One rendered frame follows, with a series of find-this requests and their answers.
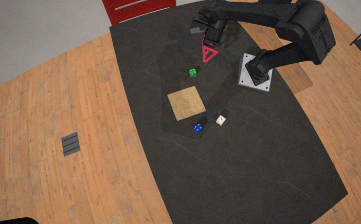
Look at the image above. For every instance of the green dice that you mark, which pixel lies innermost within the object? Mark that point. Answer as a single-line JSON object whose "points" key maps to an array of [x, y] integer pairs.
{"points": [[192, 72]]}

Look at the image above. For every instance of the blue dice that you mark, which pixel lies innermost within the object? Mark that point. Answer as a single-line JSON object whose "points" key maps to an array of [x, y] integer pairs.
{"points": [[197, 128]]}

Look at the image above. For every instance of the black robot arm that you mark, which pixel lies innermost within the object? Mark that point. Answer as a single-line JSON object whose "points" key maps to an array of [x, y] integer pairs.
{"points": [[304, 23]]}

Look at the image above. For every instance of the tan flat mat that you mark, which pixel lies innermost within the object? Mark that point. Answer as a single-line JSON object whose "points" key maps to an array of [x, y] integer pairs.
{"points": [[186, 103]]}

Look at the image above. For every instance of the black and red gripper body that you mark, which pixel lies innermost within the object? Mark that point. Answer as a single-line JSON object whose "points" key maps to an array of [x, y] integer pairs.
{"points": [[215, 41]]}

